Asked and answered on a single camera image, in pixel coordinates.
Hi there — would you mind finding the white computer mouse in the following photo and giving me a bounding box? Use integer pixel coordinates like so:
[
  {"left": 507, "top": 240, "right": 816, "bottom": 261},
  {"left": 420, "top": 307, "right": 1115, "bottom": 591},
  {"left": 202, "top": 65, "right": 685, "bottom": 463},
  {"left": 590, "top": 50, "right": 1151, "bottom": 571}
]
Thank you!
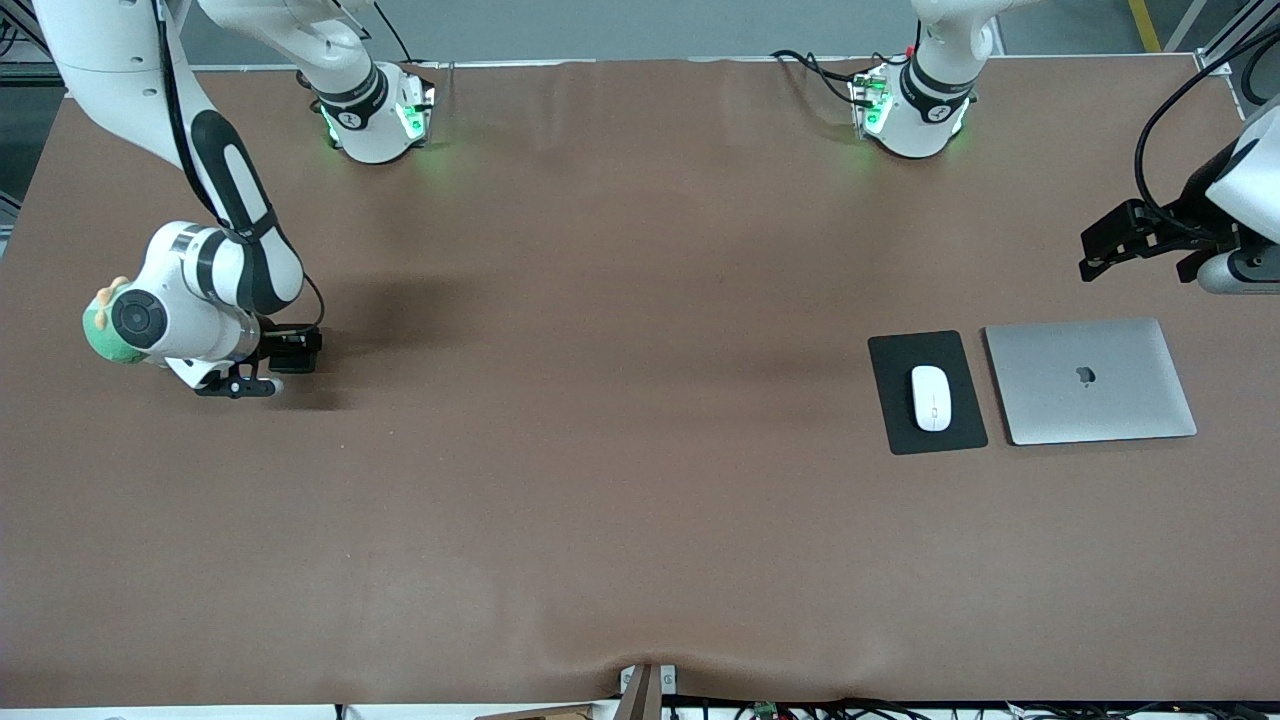
[{"left": 910, "top": 365, "right": 953, "bottom": 433}]

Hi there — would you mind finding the black mouse pad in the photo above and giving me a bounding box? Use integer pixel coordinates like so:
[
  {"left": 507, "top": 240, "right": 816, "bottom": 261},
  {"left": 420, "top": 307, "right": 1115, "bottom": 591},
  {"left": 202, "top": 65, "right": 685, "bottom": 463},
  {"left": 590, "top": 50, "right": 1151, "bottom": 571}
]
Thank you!
[{"left": 867, "top": 330, "right": 990, "bottom": 457}]

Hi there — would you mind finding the silver closed laptop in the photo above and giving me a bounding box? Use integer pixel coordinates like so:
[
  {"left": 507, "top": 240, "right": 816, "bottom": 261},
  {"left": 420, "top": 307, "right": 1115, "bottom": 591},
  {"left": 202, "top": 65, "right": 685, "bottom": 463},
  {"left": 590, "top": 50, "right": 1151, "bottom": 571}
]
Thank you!
[{"left": 984, "top": 318, "right": 1199, "bottom": 447}]

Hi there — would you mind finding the green dinosaur plush toy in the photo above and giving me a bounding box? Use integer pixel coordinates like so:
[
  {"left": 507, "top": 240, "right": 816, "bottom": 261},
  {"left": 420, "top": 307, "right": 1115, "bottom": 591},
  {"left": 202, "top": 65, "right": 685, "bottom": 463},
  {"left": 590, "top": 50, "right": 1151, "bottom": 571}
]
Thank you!
[{"left": 82, "top": 276, "right": 136, "bottom": 366}]

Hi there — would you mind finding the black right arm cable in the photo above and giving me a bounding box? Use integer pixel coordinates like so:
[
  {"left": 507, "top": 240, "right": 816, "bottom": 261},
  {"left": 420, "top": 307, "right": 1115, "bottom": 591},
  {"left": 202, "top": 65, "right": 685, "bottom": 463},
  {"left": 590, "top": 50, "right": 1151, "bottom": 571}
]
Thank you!
[{"left": 150, "top": 0, "right": 328, "bottom": 333}]

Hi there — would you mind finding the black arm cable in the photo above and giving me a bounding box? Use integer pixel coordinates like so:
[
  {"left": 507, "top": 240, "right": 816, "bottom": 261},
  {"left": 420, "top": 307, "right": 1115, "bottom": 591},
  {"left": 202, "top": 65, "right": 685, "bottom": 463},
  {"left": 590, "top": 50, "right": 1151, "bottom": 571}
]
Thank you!
[
  {"left": 150, "top": 0, "right": 328, "bottom": 333},
  {"left": 1132, "top": 25, "right": 1280, "bottom": 229}
]

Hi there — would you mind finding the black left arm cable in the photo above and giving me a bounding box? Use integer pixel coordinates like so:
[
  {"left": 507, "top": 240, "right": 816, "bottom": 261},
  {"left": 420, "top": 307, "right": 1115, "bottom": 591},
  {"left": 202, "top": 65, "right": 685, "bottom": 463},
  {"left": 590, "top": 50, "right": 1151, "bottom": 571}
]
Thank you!
[{"left": 1132, "top": 25, "right": 1280, "bottom": 229}]

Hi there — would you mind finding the black base power cable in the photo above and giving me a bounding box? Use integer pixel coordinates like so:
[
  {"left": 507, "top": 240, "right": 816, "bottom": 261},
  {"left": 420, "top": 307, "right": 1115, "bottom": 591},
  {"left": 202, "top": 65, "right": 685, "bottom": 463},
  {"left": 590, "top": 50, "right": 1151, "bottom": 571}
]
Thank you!
[{"left": 770, "top": 48, "right": 863, "bottom": 106}]

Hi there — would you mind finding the metal table edge bracket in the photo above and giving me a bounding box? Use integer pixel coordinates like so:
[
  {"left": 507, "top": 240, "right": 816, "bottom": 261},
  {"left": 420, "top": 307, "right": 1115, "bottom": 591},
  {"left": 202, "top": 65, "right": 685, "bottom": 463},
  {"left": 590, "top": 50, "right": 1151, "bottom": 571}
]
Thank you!
[{"left": 618, "top": 663, "right": 678, "bottom": 720}]

